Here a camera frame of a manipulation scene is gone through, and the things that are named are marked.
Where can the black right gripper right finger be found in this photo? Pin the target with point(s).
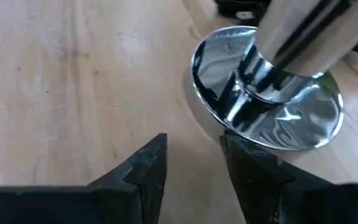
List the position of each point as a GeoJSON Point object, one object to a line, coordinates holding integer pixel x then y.
{"type": "Point", "coordinates": [275, 193]}

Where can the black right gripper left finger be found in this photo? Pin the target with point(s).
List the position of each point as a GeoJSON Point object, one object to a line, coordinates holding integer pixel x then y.
{"type": "Point", "coordinates": [110, 202]}

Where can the chrome lamp socket base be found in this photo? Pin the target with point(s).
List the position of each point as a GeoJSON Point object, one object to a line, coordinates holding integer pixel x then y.
{"type": "Point", "coordinates": [269, 102]}

